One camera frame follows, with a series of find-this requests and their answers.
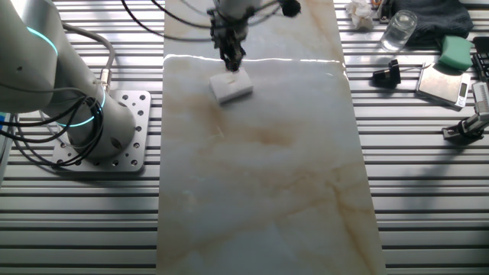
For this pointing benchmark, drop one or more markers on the marble pattern slab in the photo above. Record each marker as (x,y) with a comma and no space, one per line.
(260,183)

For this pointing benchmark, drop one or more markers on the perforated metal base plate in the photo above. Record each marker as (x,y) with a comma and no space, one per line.
(139,110)

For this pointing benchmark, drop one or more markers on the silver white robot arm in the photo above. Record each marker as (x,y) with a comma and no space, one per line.
(57,88)

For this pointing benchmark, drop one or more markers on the clear glass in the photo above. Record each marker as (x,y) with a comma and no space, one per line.
(399,32)

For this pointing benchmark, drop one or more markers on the black camera stand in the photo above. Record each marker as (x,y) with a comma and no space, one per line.
(464,130)

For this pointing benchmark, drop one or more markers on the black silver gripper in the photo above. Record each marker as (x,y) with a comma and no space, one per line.
(228,32)

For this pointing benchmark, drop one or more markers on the black keyboard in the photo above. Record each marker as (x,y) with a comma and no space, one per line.
(482,61)

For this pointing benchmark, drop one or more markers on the silver digital scale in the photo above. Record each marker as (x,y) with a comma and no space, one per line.
(441,86)

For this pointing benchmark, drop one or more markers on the crumpled white tissue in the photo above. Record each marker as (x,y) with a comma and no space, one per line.
(359,13)

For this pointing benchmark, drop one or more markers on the silver ribbed camera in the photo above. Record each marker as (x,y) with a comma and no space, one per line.
(481,97)

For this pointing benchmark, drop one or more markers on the white sponge block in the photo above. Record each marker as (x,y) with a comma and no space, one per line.
(231,86)

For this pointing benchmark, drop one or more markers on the wrist camera on grey bracket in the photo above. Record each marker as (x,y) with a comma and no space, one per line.
(289,7)

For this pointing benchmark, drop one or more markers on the dark towel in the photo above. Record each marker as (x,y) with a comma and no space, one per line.
(435,19)

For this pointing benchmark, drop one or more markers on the black knob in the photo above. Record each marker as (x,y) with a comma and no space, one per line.
(386,74)

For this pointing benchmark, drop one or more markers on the green sponge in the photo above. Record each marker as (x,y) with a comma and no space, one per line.
(455,52)

